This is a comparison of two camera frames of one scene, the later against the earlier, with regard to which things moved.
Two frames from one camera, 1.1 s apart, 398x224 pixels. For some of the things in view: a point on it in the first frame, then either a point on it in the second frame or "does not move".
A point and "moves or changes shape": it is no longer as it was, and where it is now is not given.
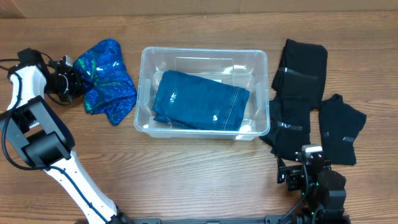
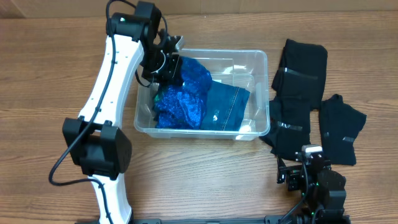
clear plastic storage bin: x=244 y=68 does not move
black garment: x=339 y=124 does not move
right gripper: x=291 y=175 does not move
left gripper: x=78 y=88 -> x=170 y=73
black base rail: x=269 y=219 does not move
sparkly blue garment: x=102 y=68 moves or changes shape
